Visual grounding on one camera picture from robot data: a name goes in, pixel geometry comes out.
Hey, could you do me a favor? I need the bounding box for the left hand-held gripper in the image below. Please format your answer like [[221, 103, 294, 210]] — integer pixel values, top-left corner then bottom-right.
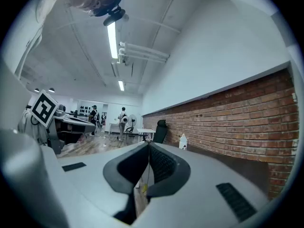
[[30, 89, 96, 155]]

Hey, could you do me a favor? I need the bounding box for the person's left forearm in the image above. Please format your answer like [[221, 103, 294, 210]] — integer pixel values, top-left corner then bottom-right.
[[18, 109, 49, 147]]

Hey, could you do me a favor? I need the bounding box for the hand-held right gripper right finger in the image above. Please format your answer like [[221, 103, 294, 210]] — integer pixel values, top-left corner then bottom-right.
[[146, 142, 191, 203]]

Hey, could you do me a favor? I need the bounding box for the black head-mounted camera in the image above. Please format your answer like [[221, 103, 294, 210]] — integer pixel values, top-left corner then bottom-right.
[[94, 0, 126, 27]]

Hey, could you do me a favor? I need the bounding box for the white table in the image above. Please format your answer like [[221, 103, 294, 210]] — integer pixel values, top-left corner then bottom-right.
[[108, 123, 122, 135], [136, 128, 156, 143]]

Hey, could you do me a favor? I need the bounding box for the standing fan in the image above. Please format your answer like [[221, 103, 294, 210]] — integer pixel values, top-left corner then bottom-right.
[[127, 114, 137, 137]]

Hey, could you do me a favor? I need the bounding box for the black folding chair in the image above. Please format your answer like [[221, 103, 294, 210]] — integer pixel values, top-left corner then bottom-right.
[[123, 126, 136, 138]]

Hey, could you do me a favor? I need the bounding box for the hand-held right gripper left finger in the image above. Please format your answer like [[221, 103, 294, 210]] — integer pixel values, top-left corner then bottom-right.
[[103, 142, 150, 225]]

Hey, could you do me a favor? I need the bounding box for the person's grey jacket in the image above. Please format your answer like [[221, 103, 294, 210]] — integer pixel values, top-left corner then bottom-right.
[[2, 0, 60, 80]]

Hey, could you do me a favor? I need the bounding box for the black office chair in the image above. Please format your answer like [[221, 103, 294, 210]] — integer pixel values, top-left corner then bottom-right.
[[152, 119, 169, 144]]

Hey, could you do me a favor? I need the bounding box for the white plastic bottle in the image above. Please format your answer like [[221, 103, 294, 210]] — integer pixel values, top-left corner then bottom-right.
[[179, 133, 189, 151]]

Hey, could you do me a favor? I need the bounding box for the long ceiling light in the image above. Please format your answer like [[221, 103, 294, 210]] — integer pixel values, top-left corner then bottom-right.
[[106, 21, 119, 59]]

